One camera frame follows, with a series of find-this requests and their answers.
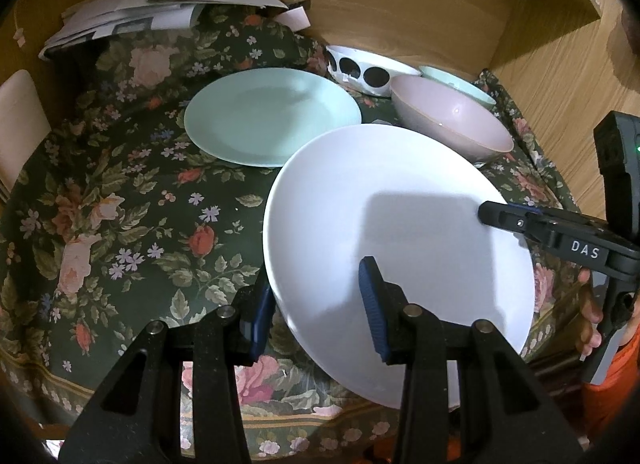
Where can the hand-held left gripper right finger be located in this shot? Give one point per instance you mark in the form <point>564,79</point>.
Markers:
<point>372,304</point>

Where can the small pale cardboard box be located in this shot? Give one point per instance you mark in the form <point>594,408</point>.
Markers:
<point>295,18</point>

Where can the mint green plate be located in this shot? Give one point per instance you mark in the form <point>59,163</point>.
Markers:
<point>260,113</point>

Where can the large white plate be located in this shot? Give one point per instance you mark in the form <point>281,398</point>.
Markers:
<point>400,178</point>

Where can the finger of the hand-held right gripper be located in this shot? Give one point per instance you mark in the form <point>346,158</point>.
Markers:
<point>550,236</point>

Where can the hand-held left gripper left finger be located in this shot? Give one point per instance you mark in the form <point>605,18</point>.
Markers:
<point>260,316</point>

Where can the mint green bowl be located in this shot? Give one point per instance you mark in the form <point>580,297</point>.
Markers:
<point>450,81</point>

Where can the pile of white papers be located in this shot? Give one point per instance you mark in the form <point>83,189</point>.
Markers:
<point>150,3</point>

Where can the pale pink bowl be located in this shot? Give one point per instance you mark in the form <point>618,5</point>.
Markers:
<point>450,118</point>

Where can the dark floral tablecloth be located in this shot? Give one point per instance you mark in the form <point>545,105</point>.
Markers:
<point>125,183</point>

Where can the white bowl with black dots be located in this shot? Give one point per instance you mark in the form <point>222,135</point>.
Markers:
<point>360,74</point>

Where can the person's right hand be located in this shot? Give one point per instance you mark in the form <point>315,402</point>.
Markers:
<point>592,316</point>

